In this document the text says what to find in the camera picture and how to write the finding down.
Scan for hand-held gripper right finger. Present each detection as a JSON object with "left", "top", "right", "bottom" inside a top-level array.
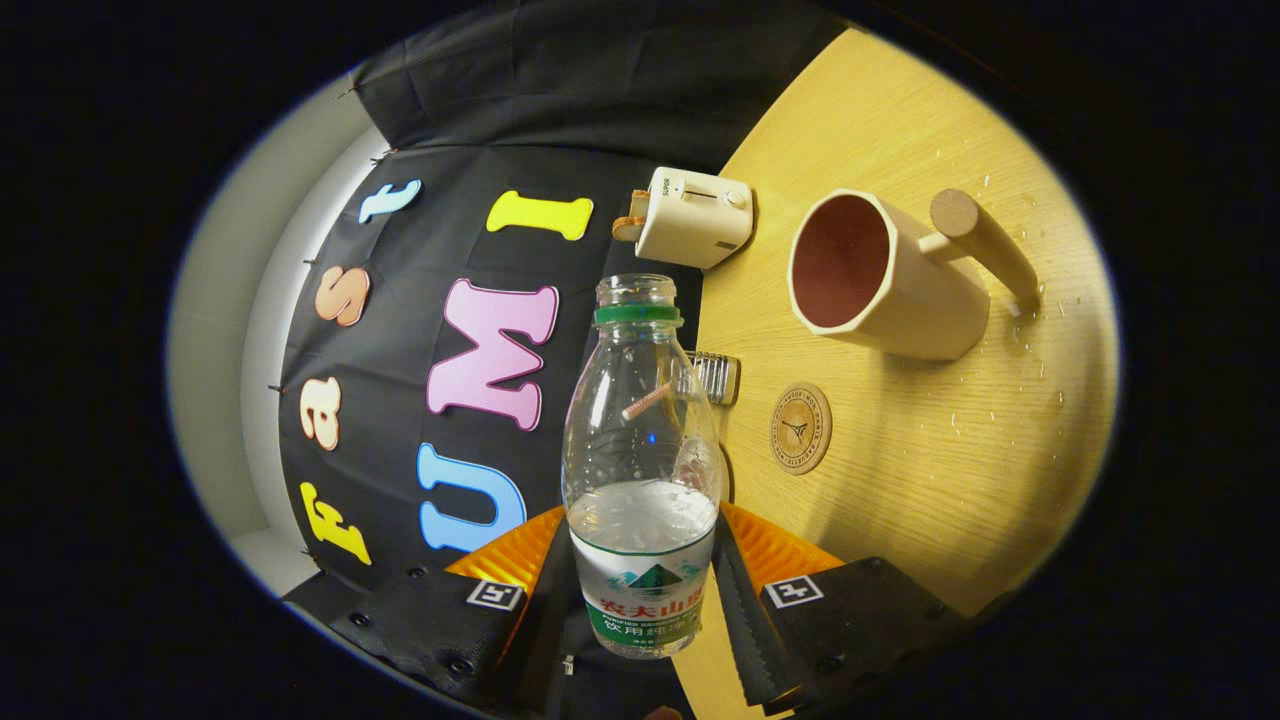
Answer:
[{"left": 712, "top": 502, "right": 966, "bottom": 716}]

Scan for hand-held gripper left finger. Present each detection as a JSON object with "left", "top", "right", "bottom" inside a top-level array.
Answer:
[{"left": 285, "top": 505, "right": 579, "bottom": 716}]

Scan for round cork coaster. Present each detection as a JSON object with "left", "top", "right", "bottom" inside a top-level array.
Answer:
[{"left": 769, "top": 382, "right": 834, "bottom": 476}]

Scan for clear plastic juice bottle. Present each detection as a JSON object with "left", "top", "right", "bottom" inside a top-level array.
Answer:
[{"left": 560, "top": 273, "right": 723, "bottom": 661}]

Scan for beige cup with wooden handle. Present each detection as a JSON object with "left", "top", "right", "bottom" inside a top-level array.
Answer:
[{"left": 787, "top": 187, "right": 1041, "bottom": 361}]

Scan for wooden table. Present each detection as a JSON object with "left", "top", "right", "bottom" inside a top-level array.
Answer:
[{"left": 670, "top": 25, "right": 1121, "bottom": 720}]

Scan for pink straw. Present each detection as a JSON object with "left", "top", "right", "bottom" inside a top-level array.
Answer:
[{"left": 622, "top": 380, "right": 673, "bottom": 421}]

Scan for black backdrop cloth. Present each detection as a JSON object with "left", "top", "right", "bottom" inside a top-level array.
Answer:
[{"left": 280, "top": 0, "right": 851, "bottom": 716}]

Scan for white toaster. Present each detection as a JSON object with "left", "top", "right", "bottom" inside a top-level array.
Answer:
[{"left": 633, "top": 166, "right": 754, "bottom": 270}]

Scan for toast bread slice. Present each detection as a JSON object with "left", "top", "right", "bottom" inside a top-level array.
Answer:
[{"left": 612, "top": 188, "right": 651, "bottom": 243}]

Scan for metal wire holder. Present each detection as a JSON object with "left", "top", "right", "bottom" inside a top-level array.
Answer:
[{"left": 685, "top": 350, "right": 741, "bottom": 406}]

